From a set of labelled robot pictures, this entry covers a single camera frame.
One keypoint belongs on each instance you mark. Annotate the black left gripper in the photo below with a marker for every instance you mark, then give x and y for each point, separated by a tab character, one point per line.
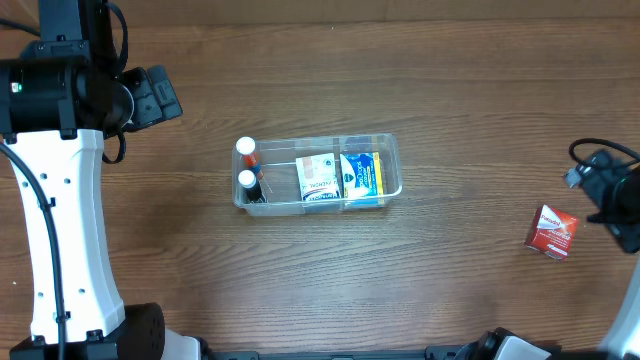
153	98

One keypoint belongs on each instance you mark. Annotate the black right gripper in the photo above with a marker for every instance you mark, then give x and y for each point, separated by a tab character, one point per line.
601	181

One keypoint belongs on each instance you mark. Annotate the red white medicine box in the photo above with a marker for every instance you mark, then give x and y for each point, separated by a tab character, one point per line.
552	232

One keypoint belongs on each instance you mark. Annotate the orange tube white cap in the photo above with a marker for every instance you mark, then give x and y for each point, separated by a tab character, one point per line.
247	148

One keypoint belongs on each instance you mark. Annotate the black bottle white cap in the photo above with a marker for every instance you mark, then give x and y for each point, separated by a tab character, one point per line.
251	185

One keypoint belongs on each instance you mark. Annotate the white blue plaster box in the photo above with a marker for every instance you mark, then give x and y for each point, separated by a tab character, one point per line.
317	177

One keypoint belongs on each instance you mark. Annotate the blue yellow lozenge box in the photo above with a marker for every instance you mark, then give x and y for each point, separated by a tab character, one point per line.
362	178

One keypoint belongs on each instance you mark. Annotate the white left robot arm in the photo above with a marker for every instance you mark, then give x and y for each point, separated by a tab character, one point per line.
68	93

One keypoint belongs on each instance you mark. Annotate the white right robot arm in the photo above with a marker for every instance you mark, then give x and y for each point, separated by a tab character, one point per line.
622	339

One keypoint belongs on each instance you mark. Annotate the clear plastic container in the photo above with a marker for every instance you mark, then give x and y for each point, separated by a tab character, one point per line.
280	184

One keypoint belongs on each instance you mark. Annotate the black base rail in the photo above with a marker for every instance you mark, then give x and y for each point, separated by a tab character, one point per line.
499	344

